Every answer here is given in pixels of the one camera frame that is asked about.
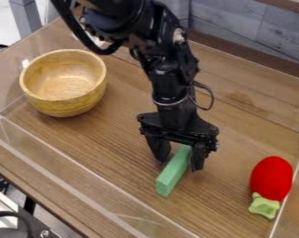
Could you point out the red plush strawberry toy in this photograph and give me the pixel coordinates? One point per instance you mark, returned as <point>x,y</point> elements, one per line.
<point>271,183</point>

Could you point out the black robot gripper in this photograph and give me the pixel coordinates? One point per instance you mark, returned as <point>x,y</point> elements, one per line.
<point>181,126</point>

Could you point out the clear acrylic tray wall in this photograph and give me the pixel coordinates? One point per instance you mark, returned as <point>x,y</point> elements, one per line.
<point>88,169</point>

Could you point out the brown wooden bowl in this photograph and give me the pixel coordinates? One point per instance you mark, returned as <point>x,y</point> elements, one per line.
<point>64,82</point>

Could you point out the green rectangular stick block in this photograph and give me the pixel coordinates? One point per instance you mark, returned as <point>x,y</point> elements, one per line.
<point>173,171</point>

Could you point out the black metal table frame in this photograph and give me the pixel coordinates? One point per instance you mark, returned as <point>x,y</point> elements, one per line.
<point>46,226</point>

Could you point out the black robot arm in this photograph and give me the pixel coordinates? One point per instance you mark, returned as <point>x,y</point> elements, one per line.
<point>148,29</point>

